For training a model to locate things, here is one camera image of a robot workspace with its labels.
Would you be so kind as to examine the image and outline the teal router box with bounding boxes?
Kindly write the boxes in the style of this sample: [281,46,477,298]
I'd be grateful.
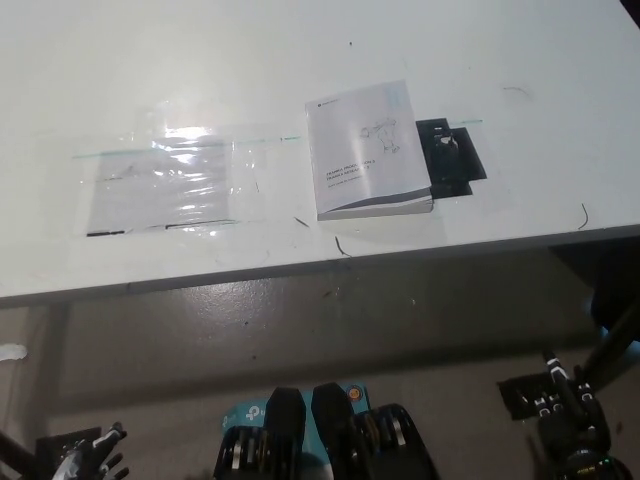
[218,382,372,480]

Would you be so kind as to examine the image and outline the black ribbed robot body block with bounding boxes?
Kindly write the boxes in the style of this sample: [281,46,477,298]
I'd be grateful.
[310,382,441,480]
[213,385,307,480]

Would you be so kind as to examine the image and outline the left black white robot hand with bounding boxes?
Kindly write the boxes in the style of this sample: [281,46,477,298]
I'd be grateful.
[52,421,130,480]

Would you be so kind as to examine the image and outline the dark brown slanted bar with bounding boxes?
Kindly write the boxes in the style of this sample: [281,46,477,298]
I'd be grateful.
[0,428,24,469]

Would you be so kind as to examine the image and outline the black foam tray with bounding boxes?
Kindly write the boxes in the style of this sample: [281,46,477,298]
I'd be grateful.
[413,117,489,199]

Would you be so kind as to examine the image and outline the white paperback manual book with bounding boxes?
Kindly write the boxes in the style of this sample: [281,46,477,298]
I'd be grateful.
[303,78,434,223]

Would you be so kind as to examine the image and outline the clear plastic sleeve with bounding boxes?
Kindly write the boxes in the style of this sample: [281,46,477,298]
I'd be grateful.
[30,112,267,240]

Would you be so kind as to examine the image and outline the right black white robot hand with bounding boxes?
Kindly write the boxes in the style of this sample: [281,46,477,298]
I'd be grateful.
[519,349,614,451]

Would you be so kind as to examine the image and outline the dark slanted table leg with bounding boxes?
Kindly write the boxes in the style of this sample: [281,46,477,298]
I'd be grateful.
[574,299,640,391]

